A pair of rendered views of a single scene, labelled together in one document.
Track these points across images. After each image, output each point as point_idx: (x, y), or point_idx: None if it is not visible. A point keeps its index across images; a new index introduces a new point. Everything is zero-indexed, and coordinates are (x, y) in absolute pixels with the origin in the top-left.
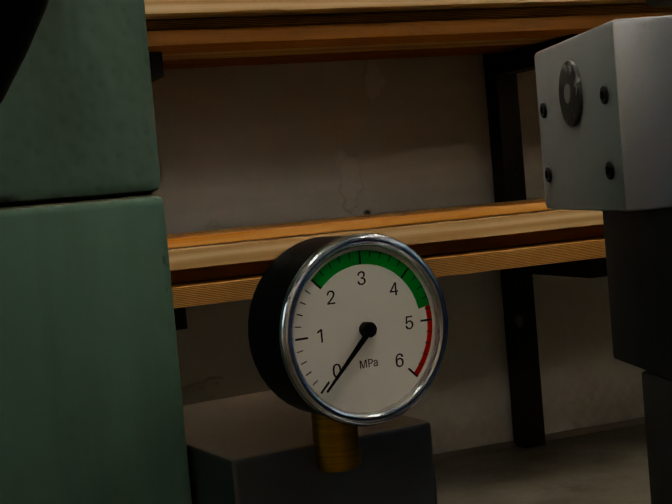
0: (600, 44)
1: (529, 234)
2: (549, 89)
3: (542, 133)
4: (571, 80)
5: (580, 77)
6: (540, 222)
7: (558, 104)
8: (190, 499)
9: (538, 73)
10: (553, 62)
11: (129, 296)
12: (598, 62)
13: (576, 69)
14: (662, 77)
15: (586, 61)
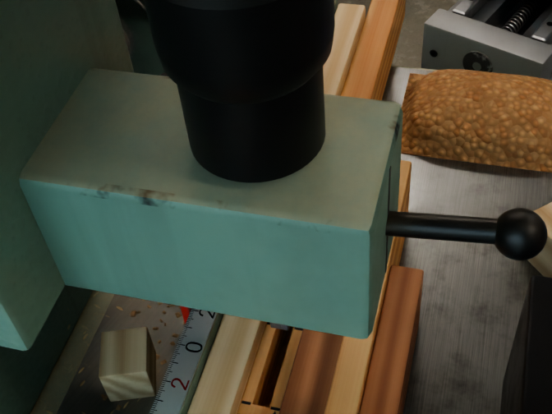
0: (525, 66)
1: None
2: (444, 48)
3: (426, 60)
4: (484, 63)
5: (492, 65)
6: None
7: (456, 60)
8: None
9: (430, 34)
10: (455, 41)
11: None
12: (519, 71)
13: (489, 61)
14: (548, 75)
15: (503, 63)
